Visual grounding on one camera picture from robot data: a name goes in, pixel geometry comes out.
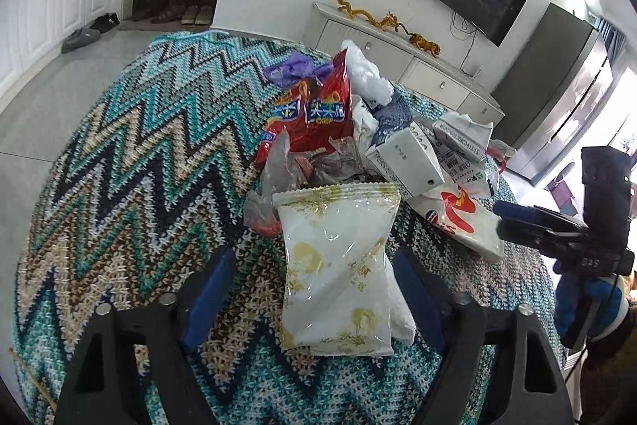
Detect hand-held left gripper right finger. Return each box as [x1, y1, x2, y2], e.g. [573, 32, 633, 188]
[393, 246, 575, 425]

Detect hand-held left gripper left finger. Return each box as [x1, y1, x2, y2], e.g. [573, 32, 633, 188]
[54, 246, 238, 425]

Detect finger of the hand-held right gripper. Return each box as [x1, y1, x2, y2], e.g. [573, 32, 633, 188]
[496, 217, 589, 257]
[492, 200, 587, 227]

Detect white green-print carton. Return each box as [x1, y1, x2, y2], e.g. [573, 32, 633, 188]
[438, 141, 498, 199]

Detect white gold-print snack packet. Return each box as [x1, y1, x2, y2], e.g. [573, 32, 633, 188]
[272, 182, 402, 357]

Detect white blue milk carton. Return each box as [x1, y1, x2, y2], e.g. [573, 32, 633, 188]
[365, 94, 445, 199]

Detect white plastic bag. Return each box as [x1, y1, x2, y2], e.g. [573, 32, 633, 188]
[342, 39, 396, 107]

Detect purple storage box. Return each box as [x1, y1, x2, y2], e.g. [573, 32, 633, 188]
[553, 175, 574, 203]

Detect white packet red print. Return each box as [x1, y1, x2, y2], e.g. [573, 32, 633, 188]
[408, 181, 506, 264]

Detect person's blue jacket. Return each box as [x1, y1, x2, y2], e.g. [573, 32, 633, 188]
[554, 276, 637, 371]

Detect grey refrigerator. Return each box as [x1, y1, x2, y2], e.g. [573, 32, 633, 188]
[490, 3, 628, 187]

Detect zigzag knitted tablecloth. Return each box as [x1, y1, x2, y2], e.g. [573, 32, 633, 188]
[12, 31, 568, 425]

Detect clear plastic bag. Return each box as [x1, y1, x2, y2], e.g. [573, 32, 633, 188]
[244, 129, 384, 237]

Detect blue striped curtain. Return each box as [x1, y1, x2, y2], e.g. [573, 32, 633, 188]
[594, 17, 626, 62]

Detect white TV cabinet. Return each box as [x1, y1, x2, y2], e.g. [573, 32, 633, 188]
[301, 2, 506, 127]

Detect thin wooden stick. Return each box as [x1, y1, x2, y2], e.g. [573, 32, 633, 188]
[9, 348, 58, 411]

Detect golden dragon figurine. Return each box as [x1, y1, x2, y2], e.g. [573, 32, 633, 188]
[409, 33, 443, 56]
[330, 0, 371, 20]
[371, 13, 411, 35]

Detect red snack packet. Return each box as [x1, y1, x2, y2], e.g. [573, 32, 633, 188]
[255, 49, 355, 169]

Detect purple plastic bag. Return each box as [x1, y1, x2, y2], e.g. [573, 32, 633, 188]
[265, 51, 333, 88]

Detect brown shoe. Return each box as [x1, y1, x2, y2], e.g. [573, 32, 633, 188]
[150, 3, 186, 25]

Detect grey slipper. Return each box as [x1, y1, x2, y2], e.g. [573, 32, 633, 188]
[61, 27, 100, 53]

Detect black television cable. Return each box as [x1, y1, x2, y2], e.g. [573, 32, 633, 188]
[450, 12, 483, 76]

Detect white wall cabinets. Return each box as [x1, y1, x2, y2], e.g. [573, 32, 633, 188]
[0, 0, 123, 97]

